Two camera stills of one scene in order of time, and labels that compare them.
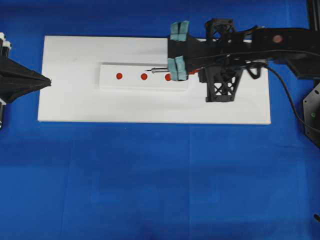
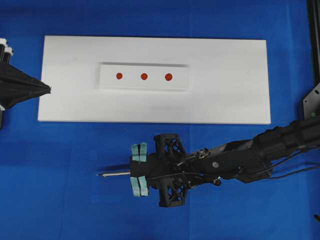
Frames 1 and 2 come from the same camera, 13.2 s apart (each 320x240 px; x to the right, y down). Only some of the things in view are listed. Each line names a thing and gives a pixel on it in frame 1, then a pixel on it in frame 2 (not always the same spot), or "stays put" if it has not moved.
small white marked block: [135, 76] stays put
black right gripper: [224, 55] to [170, 170]
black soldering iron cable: [299, 118] to [293, 172]
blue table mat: [82, 180] stays put
